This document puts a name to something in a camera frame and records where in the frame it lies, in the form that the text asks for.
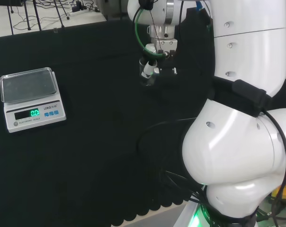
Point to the black tripod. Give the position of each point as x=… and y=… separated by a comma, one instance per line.
x=27, y=16
x=61, y=16

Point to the clear tape piece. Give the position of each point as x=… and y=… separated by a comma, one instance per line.
x=55, y=30

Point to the white electronic balance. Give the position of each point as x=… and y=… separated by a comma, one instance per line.
x=27, y=87

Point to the pale base plate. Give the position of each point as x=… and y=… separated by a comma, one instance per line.
x=185, y=217

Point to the white power strip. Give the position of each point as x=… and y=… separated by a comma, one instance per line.
x=85, y=10

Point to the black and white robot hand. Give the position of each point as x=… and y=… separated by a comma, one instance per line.
x=166, y=66

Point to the clear glass beaker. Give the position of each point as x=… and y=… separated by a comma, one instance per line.
x=146, y=82

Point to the grey cabinet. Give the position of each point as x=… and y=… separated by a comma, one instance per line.
x=112, y=9

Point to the black bench cloth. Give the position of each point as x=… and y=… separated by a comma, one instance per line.
x=86, y=142

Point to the black box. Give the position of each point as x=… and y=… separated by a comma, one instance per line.
x=9, y=2

